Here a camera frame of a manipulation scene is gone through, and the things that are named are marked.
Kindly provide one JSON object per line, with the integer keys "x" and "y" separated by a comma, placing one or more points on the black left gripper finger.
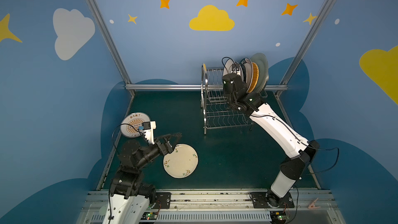
{"x": 174, "y": 140}
{"x": 168, "y": 137}

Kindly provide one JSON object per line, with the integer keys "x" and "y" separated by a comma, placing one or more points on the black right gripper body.
{"x": 231, "y": 79}

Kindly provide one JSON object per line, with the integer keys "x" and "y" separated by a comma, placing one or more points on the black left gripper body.
{"x": 165, "y": 144}

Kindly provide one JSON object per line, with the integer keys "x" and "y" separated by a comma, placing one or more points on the green rim Hao Wei plate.
{"x": 247, "y": 68}

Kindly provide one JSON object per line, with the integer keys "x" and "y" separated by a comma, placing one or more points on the yellow woven plate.
{"x": 255, "y": 77}

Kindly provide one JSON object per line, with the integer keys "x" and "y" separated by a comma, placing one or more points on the cream floral plate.
{"x": 181, "y": 162}

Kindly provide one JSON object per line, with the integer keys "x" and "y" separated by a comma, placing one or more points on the large pale green plate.
{"x": 261, "y": 61}

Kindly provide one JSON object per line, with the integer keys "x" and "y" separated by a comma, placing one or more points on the steel two-tier dish rack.
{"x": 225, "y": 101}

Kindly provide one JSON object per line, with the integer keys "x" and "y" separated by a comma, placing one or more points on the orange sunburst plate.
{"x": 132, "y": 125}

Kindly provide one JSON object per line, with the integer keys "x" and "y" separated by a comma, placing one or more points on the white plate with black motif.
{"x": 227, "y": 66}

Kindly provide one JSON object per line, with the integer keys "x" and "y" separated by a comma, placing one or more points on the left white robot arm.
{"x": 128, "y": 195}

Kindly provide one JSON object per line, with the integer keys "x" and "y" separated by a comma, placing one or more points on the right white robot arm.
{"x": 299, "y": 151}

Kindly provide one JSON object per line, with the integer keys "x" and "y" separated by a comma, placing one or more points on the left green circuit board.
{"x": 149, "y": 216}

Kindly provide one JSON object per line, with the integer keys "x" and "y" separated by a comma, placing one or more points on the green circuit board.
{"x": 278, "y": 217}
{"x": 149, "y": 216}

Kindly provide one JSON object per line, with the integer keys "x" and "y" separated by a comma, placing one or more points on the pale green round disc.
{"x": 103, "y": 210}

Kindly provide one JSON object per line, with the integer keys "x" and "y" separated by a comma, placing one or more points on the right green circuit board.
{"x": 278, "y": 217}

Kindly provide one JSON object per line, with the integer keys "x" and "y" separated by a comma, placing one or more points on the pink clothes peg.
{"x": 313, "y": 205}

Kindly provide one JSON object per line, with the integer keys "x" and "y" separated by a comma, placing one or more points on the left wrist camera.
{"x": 146, "y": 130}

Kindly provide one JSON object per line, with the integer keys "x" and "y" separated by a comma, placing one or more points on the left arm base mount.
{"x": 162, "y": 201}

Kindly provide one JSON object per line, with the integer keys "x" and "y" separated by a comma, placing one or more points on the aluminium back frame rail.
{"x": 178, "y": 87}

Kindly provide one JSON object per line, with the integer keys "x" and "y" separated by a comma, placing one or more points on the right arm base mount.
{"x": 270, "y": 200}

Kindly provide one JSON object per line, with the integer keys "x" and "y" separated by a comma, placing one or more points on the left aluminium upright post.
{"x": 94, "y": 8}

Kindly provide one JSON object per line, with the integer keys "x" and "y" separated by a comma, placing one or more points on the aluminium upright post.
{"x": 309, "y": 38}
{"x": 94, "y": 8}

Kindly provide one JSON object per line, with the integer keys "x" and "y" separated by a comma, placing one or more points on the right aluminium upright post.
{"x": 309, "y": 38}

